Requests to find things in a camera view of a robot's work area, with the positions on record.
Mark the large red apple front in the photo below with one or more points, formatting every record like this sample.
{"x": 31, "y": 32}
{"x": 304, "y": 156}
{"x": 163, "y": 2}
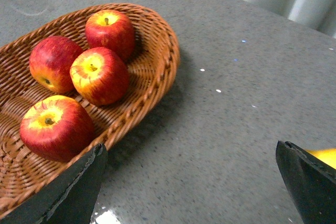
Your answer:
{"x": 57, "y": 128}

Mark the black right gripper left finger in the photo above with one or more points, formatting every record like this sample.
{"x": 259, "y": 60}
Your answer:
{"x": 70, "y": 198}

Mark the small red apple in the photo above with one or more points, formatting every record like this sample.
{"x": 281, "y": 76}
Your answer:
{"x": 50, "y": 63}

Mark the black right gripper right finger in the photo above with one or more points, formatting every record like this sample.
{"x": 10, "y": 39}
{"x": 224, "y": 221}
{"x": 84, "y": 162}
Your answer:
{"x": 309, "y": 181}

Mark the large yellow banana front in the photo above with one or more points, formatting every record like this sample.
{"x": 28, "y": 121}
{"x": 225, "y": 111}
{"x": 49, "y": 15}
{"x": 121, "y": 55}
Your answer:
{"x": 328, "y": 156}

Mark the red yellow apple in basket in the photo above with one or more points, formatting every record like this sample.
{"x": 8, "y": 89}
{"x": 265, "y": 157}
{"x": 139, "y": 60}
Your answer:
{"x": 100, "y": 76}

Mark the red apple back in basket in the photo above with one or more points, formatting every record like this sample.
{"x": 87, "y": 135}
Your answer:
{"x": 111, "y": 29}

